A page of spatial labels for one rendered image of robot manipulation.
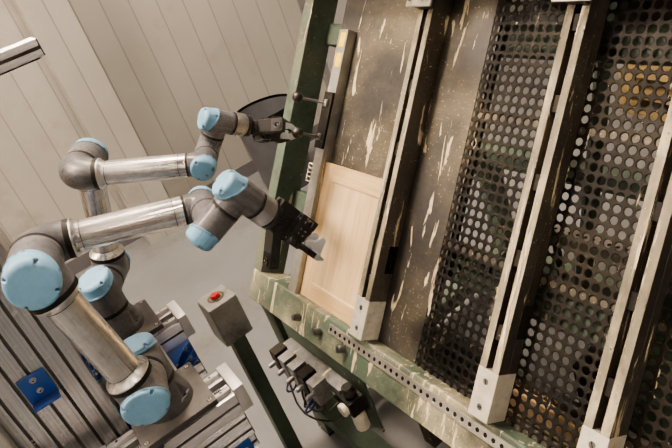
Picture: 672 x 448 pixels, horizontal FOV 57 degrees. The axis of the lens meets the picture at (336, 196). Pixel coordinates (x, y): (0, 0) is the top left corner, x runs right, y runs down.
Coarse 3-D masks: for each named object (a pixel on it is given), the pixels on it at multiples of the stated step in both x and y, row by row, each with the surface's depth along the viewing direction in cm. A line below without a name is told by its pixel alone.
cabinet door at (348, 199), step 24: (336, 168) 214; (336, 192) 213; (360, 192) 203; (336, 216) 212; (360, 216) 202; (336, 240) 211; (360, 240) 200; (312, 264) 220; (336, 264) 209; (360, 264) 199; (312, 288) 219; (336, 288) 208; (336, 312) 207
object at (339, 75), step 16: (352, 32) 213; (336, 48) 216; (352, 48) 215; (336, 80) 215; (336, 96) 215; (336, 112) 217; (336, 128) 218; (320, 160) 218; (320, 176) 219; (304, 208) 223; (304, 256) 222; (288, 288) 227
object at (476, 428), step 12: (336, 336) 200; (348, 336) 195; (360, 348) 190; (372, 360) 185; (384, 360) 181; (396, 372) 176; (408, 384) 172; (420, 384) 169; (420, 396) 168; (432, 396) 165; (444, 408) 161; (456, 408) 158; (456, 420) 158; (468, 420) 154; (480, 432) 151; (492, 432) 149; (492, 444) 148; (504, 444) 146
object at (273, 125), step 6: (258, 120) 202; (264, 120) 202; (270, 120) 201; (276, 120) 199; (282, 120) 199; (258, 126) 202; (264, 126) 201; (270, 126) 200; (276, 126) 199; (282, 126) 199; (252, 132) 203; (258, 132) 202; (264, 132) 201; (270, 132) 201; (276, 132) 201; (282, 132) 201
